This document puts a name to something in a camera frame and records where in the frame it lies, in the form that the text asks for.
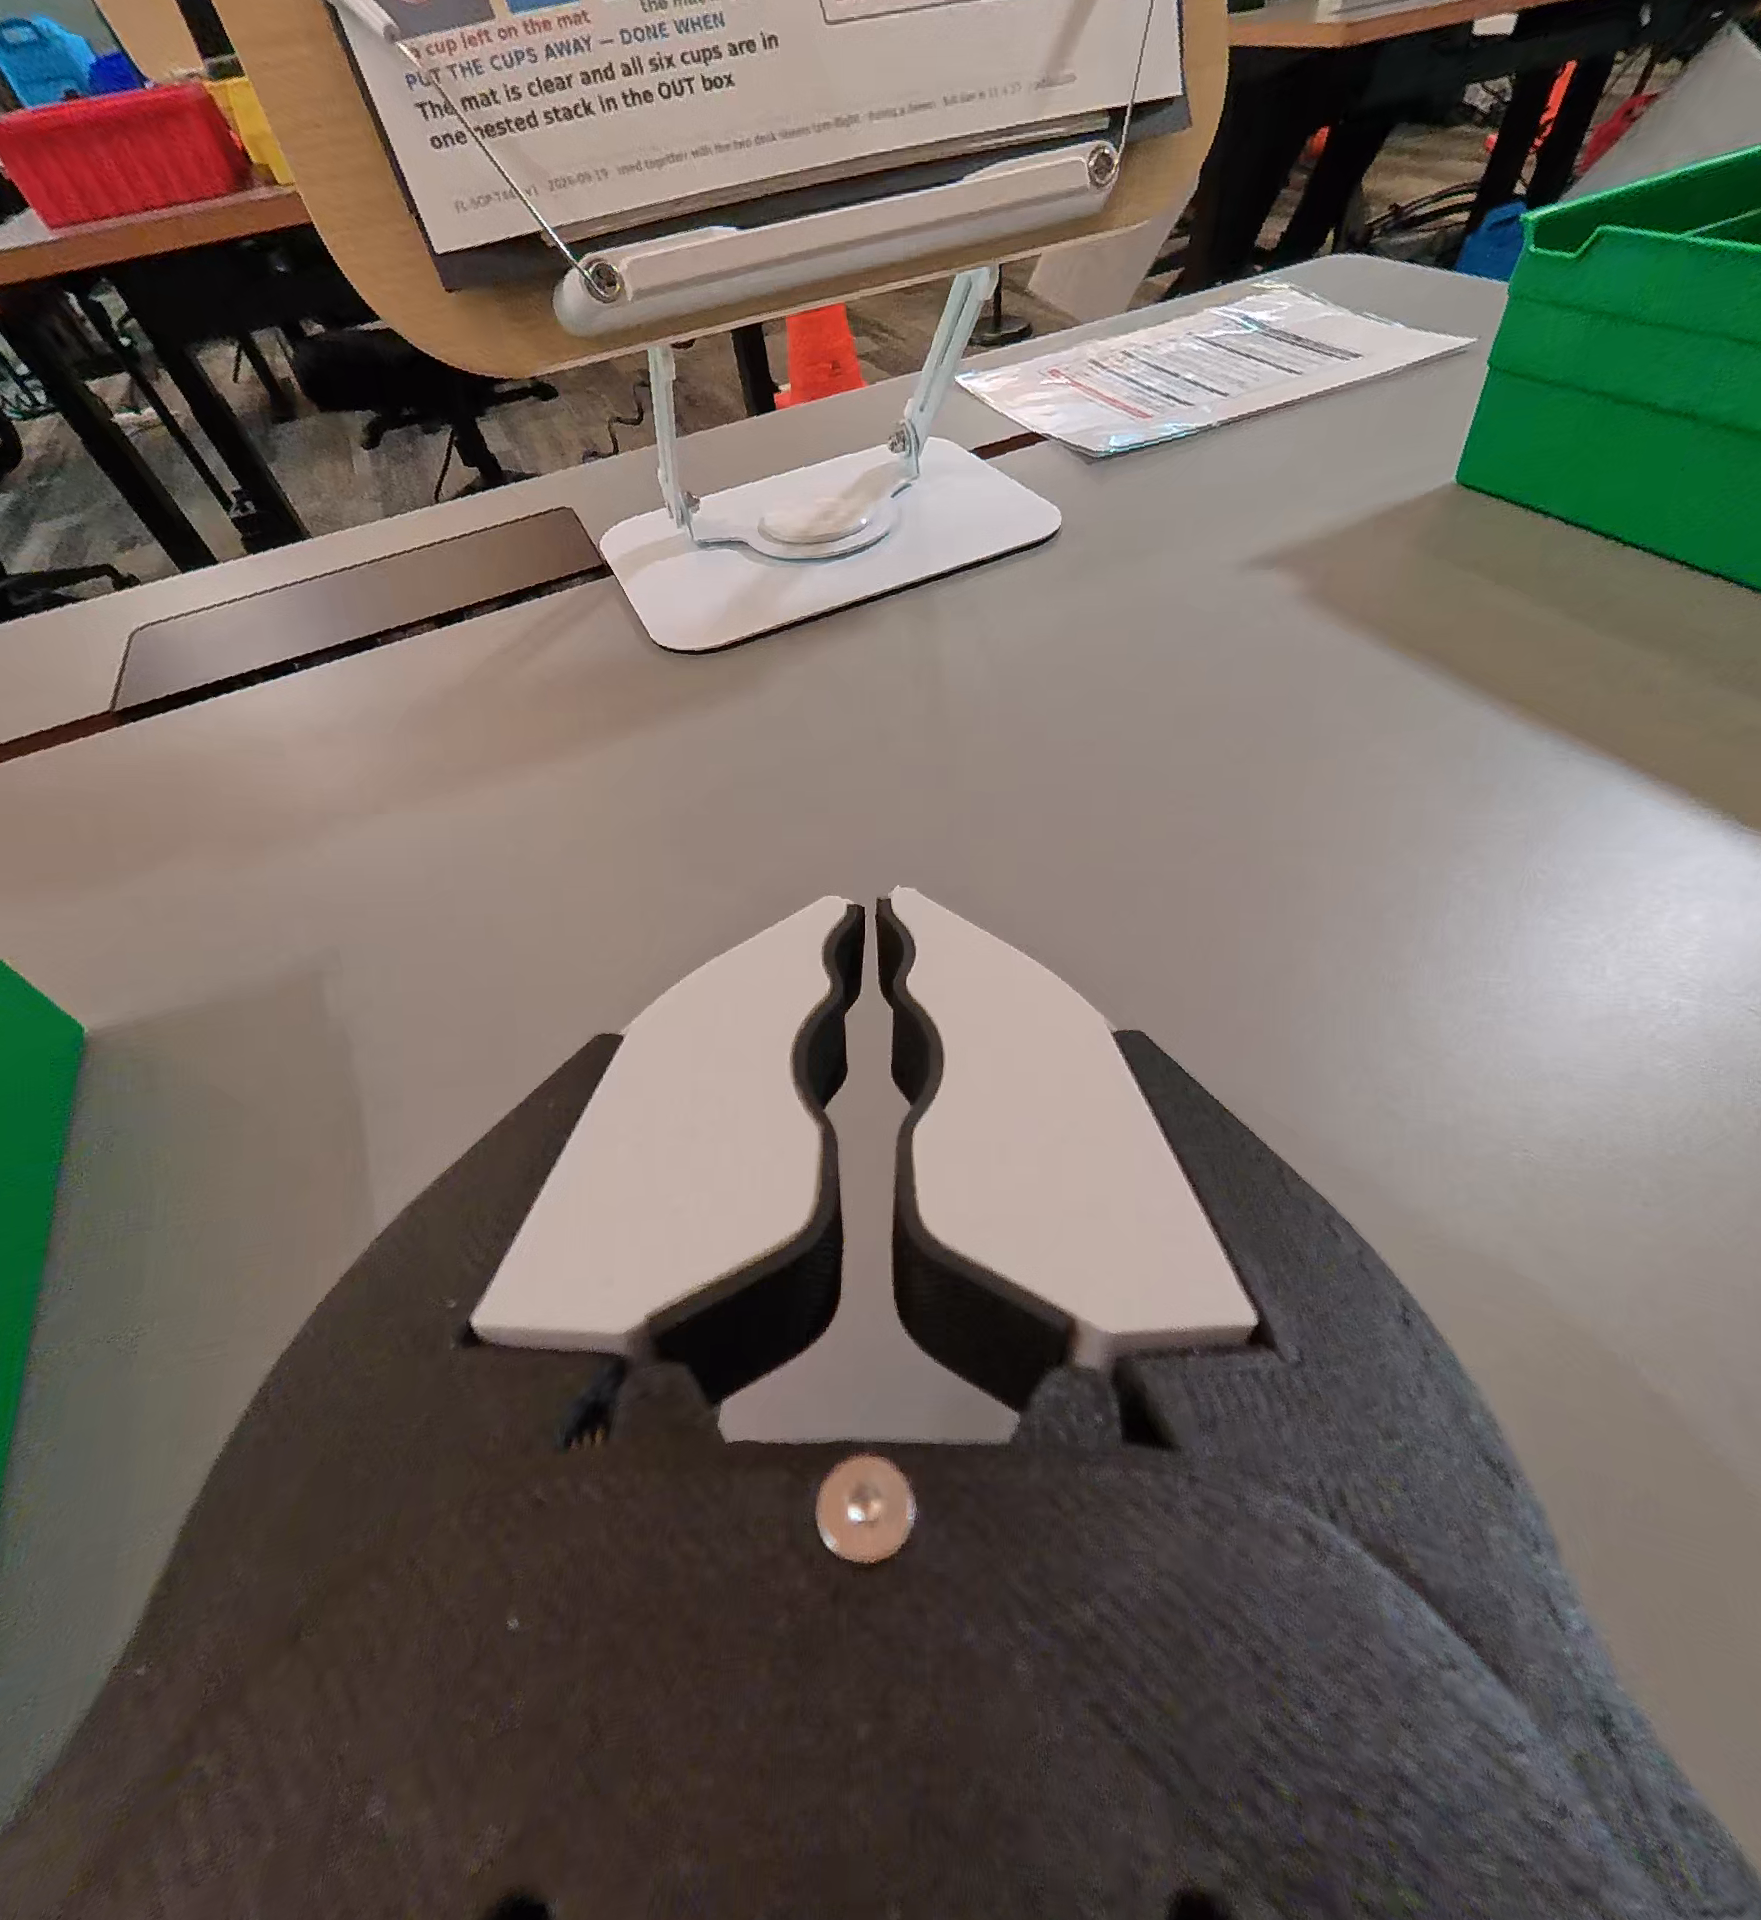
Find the wooden document stand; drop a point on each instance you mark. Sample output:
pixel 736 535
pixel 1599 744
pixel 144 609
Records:
pixel 854 571

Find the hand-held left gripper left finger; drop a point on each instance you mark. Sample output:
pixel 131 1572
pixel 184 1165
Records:
pixel 671 1172

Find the white leaning panel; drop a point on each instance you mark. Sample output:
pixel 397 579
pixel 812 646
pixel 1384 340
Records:
pixel 1115 264
pixel 1706 107

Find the laminated paper sheet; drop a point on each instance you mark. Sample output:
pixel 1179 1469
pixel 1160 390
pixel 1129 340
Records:
pixel 1211 369

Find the red plastic bin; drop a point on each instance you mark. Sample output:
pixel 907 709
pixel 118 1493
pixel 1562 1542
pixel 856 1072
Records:
pixel 118 161

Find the black office chair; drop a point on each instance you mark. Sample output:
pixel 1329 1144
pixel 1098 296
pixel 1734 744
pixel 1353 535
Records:
pixel 399 390

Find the printed instruction sheet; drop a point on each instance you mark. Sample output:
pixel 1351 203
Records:
pixel 818 94

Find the wooden top desk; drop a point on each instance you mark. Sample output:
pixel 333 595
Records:
pixel 1361 23
pixel 131 242

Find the yellow plastic bin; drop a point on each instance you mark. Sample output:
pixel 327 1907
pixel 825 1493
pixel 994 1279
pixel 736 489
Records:
pixel 259 124

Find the blue fabric bag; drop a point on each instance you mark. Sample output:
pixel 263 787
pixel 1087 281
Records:
pixel 1497 244

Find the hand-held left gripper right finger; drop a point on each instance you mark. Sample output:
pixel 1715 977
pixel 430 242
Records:
pixel 1077 1186

